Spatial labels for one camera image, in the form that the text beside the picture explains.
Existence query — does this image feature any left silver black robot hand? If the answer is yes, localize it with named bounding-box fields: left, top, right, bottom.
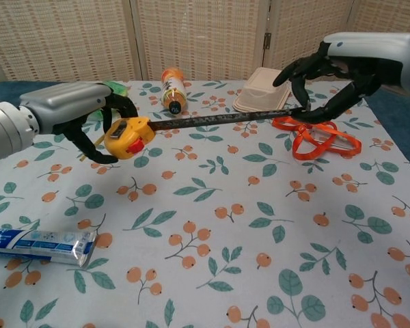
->
left=19, top=81, right=139, bottom=164

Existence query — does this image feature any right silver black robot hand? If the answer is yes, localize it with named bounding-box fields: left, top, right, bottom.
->
left=273, top=32, right=410, bottom=124

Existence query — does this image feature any yellow tape measure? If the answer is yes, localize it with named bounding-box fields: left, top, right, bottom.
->
left=79, top=106, right=311, bottom=161

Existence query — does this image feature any woven folding screen panel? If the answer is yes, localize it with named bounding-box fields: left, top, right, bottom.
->
left=0, top=0, right=139, bottom=83
left=131, top=0, right=271, bottom=83
left=348, top=0, right=410, bottom=37
left=262, top=0, right=360, bottom=74

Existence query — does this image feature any green snack packet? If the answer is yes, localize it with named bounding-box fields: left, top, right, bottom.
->
left=90, top=81, right=131, bottom=119

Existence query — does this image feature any orange drink bottle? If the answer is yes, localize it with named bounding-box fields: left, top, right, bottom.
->
left=160, top=68, right=188, bottom=115

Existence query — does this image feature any beige takeaway food box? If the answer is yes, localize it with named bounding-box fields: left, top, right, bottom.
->
left=232, top=67, right=292, bottom=113

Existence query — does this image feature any blue white toothpaste tube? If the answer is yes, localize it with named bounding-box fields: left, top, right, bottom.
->
left=0, top=228, right=97, bottom=268

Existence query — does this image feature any floral tablecloth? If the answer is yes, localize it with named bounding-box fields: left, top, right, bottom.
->
left=0, top=80, right=410, bottom=328

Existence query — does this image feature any orange lanyard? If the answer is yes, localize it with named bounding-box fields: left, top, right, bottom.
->
left=272, top=115, right=362, bottom=161

